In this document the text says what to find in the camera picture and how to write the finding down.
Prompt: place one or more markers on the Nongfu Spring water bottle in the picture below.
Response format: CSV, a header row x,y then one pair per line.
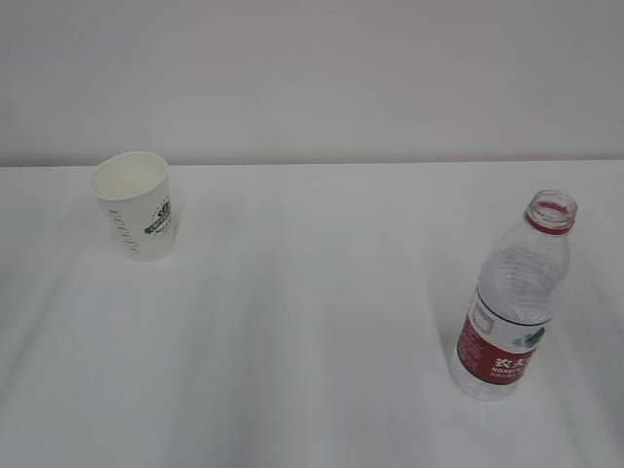
x,y
517,294

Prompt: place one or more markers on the white paper cup green logo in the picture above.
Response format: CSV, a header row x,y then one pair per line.
x,y
133,191

